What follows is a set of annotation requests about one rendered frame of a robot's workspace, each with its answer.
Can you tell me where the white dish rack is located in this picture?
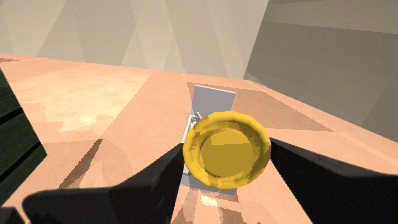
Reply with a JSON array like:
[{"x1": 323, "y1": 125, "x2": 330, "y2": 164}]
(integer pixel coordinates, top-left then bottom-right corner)
[{"x1": 180, "y1": 85, "x2": 238, "y2": 196}]

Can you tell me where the yellow round plate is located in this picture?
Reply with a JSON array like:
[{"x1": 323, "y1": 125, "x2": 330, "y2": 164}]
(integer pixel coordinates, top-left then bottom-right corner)
[{"x1": 182, "y1": 111, "x2": 271, "y2": 189}]

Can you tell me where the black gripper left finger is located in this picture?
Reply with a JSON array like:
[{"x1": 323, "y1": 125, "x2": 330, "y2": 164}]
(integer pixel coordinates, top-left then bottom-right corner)
[{"x1": 22, "y1": 143, "x2": 184, "y2": 224}]

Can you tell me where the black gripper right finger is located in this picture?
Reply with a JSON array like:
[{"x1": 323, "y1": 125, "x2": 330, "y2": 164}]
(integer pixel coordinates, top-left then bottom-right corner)
[{"x1": 269, "y1": 137, "x2": 398, "y2": 224}]

